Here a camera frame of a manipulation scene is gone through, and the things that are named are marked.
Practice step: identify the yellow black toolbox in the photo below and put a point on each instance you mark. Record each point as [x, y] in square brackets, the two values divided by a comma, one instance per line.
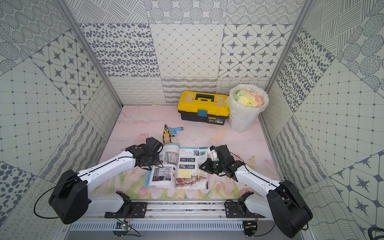
[203, 107]

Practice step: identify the right black connector with cable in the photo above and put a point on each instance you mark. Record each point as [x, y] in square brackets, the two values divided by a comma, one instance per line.
[250, 229]

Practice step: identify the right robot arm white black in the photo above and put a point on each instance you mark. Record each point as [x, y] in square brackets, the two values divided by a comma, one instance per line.
[280, 202]

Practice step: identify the aluminium mounting rail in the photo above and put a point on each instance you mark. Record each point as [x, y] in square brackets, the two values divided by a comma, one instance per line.
[187, 209]

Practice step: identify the left circuit board with cable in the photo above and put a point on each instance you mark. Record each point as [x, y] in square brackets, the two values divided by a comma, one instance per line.
[123, 229]

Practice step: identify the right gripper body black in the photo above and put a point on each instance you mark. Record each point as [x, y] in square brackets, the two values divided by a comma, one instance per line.
[219, 166]

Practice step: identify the yellow handled pliers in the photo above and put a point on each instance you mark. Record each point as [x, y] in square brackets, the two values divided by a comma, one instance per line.
[166, 135]

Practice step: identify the white trash bin with bag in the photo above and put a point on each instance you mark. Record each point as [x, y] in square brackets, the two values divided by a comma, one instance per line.
[241, 118]

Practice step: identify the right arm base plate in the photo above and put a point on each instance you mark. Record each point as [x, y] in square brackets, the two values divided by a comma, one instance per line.
[235, 210]

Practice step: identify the art textbook with yellow cover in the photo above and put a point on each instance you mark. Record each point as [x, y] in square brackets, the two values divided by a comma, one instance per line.
[173, 158]

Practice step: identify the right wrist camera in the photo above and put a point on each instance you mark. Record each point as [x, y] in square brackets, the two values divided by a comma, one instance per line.
[213, 154]

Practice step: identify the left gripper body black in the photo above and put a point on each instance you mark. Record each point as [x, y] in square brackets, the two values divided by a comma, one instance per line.
[151, 157]

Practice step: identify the yellow sticky note on page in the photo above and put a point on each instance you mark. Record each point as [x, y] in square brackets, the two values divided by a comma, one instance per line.
[185, 174]

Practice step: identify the discarded sticky notes pile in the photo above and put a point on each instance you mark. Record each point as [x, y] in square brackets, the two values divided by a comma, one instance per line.
[248, 99]

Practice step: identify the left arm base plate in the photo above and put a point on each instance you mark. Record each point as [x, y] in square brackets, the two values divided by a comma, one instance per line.
[135, 210]

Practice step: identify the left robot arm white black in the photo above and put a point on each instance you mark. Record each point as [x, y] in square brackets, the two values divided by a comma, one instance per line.
[73, 196]

